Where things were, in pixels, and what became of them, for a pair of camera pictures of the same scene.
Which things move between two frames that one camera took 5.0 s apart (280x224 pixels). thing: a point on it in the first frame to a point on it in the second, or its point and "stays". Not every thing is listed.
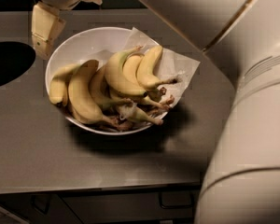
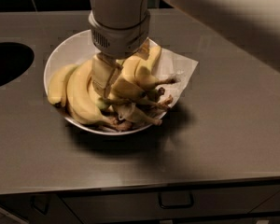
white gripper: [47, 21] to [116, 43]
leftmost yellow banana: [59, 86] stays
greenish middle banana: [101, 92] stays
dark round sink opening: [8, 60] stays
